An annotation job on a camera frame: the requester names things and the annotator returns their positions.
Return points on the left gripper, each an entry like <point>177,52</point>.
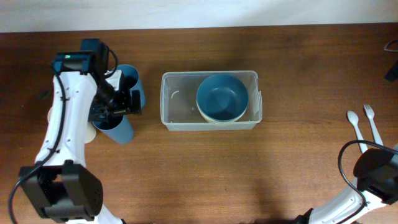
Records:
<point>127,106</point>

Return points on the white plastic spoon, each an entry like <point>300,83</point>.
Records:
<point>354,120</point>

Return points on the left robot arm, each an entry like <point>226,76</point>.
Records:
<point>85,90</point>

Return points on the cream bowl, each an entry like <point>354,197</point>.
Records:
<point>212,120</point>
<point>229,112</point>

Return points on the clear plastic container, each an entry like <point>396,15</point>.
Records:
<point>178,107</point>

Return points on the blue cup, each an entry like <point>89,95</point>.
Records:
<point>117,128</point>
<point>134,84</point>

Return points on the blue cup front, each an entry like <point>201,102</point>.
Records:
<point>117,128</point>

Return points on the white plastic fork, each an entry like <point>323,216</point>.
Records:
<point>370,114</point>

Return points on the cream bowl back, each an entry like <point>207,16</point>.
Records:
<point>229,112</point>

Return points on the cream cup front left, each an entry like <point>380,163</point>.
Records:
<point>90,129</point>

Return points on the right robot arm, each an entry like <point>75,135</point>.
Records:
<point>374,183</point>

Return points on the blue cup back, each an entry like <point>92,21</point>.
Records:
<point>134,84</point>

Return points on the cream bowl front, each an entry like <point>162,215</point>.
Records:
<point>212,120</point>

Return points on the blue bowl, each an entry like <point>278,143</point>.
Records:
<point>219,91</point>

